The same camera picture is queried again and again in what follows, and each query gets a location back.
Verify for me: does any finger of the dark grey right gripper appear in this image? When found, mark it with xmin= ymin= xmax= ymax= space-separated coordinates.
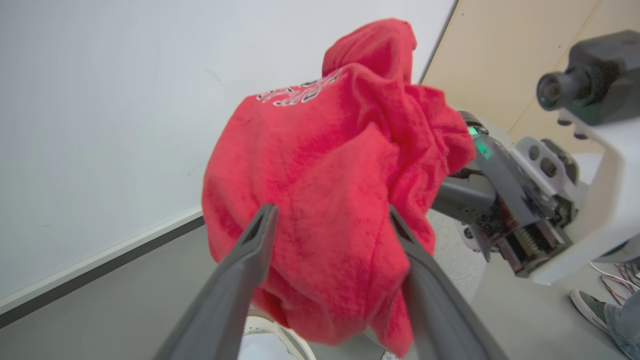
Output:
xmin=457 ymin=110 xmax=489 ymax=136

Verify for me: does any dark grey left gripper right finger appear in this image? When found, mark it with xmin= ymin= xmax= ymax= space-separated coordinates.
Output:
xmin=389 ymin=204 xmax=509 ymax=360

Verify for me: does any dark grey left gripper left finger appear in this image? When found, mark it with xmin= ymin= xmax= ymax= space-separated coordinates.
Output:
xmin=152 ymin=203 xmax=279 ymax=360

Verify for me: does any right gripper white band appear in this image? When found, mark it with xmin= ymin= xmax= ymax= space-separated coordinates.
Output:
xmin=431 ymin=106 xmax=640 ymax=287

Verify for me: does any red printed garment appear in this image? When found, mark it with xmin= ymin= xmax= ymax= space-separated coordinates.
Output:
xmin=201 ymin=18 xmax=477 ymax=358

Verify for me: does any white perforated laundry basket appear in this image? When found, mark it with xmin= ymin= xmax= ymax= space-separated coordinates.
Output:
xmin=240 ymin=307 xmax=319 ymax=360

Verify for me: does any beige wooden panel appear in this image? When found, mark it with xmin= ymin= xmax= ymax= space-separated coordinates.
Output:
xmin=421 ymin=0 xmax=640 ymax=157

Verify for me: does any white and black baseboard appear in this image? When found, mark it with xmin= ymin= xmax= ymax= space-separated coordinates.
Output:
xmin=0 ymin=207 xmax=206 ymax=329

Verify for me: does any grey and white sneaker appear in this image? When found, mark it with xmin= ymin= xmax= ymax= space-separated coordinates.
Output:
xmin=570 ymin=288 xmax=614 ymax=335

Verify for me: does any blue jeans leg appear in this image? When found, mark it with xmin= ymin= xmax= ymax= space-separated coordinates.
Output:
xmin=603 ymin=290 xmax=640 ymax=360

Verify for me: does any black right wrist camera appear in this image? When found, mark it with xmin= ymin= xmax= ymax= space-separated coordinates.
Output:
xmin=536 ymin=30 xmax=640 ymax=126

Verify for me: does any coloured floor cable bundle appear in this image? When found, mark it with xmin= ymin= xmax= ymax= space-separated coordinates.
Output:
xmin=589 ymin=260 xmax=640 ymax=302

